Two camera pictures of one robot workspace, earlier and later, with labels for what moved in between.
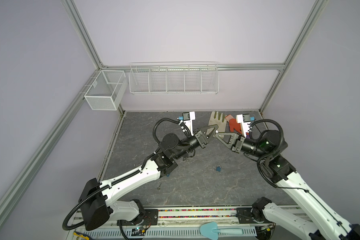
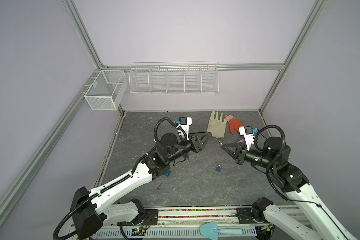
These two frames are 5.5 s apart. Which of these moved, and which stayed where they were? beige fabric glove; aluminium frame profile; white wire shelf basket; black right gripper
Moved: black right gripper
Stayed: white wire shelf basket; beige fabric glove; aluminium frame profile
